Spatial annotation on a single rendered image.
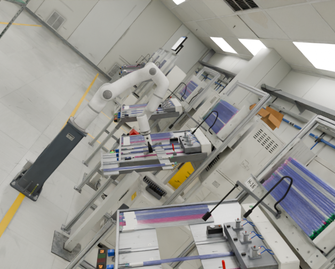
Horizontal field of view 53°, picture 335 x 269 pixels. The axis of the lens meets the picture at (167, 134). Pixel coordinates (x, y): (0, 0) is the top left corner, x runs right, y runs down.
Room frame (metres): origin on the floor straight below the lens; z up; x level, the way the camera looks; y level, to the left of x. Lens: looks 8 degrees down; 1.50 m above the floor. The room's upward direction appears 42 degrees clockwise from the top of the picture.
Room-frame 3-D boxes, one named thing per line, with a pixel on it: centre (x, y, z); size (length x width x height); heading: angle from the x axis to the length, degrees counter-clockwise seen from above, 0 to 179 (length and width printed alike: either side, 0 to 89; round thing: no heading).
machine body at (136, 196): (3.10, -0.38, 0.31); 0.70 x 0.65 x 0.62; 17
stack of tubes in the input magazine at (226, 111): (3.00, -0.28, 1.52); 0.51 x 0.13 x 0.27; 17
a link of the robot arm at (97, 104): (2.68, 0.59, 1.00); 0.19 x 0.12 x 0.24; 19
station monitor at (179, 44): (7.56, 1.11, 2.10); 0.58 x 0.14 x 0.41; 17
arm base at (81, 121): (2.65, 0.58, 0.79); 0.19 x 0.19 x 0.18
